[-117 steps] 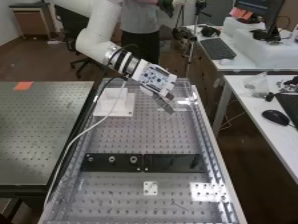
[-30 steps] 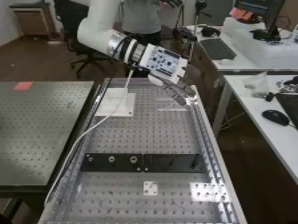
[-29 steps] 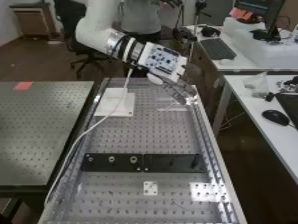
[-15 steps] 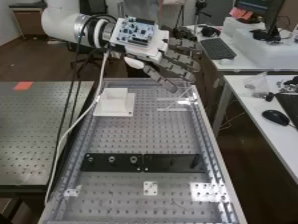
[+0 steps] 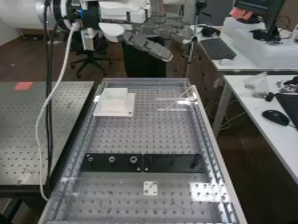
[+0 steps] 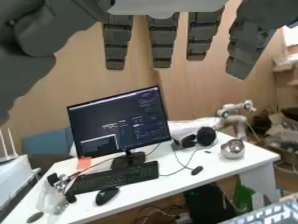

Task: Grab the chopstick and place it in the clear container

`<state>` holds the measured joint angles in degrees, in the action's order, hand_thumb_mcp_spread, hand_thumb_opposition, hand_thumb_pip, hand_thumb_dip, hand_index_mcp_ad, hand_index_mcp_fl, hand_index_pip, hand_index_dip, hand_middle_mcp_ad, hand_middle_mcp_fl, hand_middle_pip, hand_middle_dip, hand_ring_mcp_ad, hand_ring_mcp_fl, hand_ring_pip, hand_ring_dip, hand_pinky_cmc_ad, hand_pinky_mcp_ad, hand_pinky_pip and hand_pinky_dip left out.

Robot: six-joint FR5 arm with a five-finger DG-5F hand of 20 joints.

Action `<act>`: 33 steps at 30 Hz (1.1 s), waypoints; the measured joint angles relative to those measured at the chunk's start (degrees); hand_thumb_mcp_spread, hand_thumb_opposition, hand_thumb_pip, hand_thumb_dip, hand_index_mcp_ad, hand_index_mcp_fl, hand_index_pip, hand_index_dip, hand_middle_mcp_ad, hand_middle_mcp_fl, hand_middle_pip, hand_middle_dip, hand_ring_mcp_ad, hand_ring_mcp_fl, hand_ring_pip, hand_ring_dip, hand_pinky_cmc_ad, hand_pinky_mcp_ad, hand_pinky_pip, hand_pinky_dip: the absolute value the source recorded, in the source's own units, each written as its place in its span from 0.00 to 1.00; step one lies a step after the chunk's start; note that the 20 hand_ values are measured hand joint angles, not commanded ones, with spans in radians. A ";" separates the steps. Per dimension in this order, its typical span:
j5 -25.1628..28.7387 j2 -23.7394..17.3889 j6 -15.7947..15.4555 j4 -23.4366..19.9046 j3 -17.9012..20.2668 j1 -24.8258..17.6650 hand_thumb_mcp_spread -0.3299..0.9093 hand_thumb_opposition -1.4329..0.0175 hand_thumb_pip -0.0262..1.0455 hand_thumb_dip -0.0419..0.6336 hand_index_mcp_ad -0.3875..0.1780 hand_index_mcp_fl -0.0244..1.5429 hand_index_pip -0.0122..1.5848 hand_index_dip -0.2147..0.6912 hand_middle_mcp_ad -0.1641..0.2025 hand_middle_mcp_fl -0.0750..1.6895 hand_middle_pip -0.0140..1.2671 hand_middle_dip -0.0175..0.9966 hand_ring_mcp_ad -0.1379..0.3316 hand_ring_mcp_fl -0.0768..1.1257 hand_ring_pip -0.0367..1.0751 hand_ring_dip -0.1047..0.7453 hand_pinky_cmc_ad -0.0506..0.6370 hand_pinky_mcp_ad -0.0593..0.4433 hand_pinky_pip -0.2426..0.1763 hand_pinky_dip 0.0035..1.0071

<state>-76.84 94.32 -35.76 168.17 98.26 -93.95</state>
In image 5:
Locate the black keyboard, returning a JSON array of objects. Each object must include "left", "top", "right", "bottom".
[{"left": 198, "top": 37, "right": 238, "bottom": 61}]

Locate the light wooden chopstick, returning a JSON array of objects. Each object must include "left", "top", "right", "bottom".
[{"left": 157, "top": 85, "right": 197, "bottom": 112}]

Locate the small square metal plate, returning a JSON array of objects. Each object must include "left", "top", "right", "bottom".
[{"left": 142, "top": 180, "right": 159, "bottom": 197}]

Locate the small white box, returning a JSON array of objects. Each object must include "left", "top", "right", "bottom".
[{"left": 92, "top": 86, "right": 137, "bottom": 118}]

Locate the white cable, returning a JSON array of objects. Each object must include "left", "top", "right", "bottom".
[{"left": 33, "top": 19, "right": 85, "bottom": 202}]

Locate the black tripod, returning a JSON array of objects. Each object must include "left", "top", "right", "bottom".
[{"left": 182, "top": 0, "right": 213, "bottom": 79}]

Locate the red sticker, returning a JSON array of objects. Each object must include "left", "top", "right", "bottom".
[{"left": 12, "top": 81, "right": 34, "bottom": 92}]

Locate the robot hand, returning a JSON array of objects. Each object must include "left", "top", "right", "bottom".
[{"left": 97, "top": 0, "right": 197, "bottom": 63}]

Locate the black laptop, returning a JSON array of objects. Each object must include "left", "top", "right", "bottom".
[{"left": 274, "top": 92, "right": 298, "bottom": 130}]

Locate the black plate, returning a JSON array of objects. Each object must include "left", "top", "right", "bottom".
[{"left": 80, "top": 152, "right": 207, "bottom": 174}]

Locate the clear plastic bag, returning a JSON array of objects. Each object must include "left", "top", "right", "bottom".
[{"left": 242, "top": 71, "right": 273, "bottom": 99}]

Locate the black monitor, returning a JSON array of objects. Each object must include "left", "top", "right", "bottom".
[{"left": 231, "top": 0, "right": 287, "bottom": 42}]

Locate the black office chair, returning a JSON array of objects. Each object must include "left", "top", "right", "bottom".
[{"left": 69, "top": 41, "right": 113, "bottom": 80}]

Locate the white desk with keyboard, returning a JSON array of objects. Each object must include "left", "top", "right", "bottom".
[{"left": 193, "top": 16, "right": 298, "bottom": 76}]

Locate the long white desk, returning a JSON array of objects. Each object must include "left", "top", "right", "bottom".
[{"left": 211, "top": 74, "right": 298, "bottom": 186}]

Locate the black mouse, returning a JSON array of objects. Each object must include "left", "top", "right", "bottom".
[
  {"left": 261, "top": 109, "right": 291, "bottom": 127},
  {"left": 199, "top": 26, "right": 222, "bottom": 38}
]

